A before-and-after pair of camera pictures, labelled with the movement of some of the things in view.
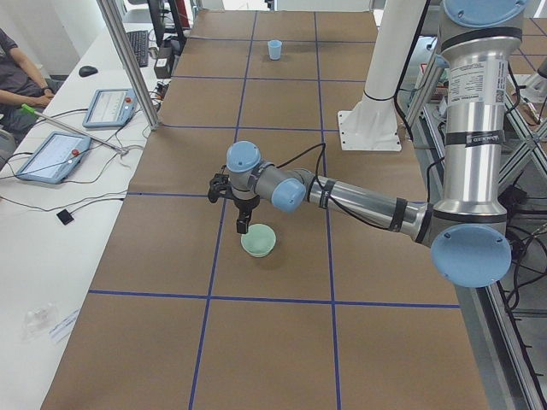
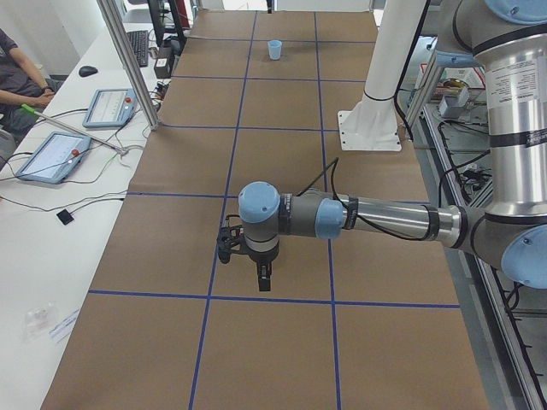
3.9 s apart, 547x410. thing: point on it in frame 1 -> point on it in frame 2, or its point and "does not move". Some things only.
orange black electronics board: [160, 90] does not move
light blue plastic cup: [274, 49] does not move
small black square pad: [65, 217] does not move
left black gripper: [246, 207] -> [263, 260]
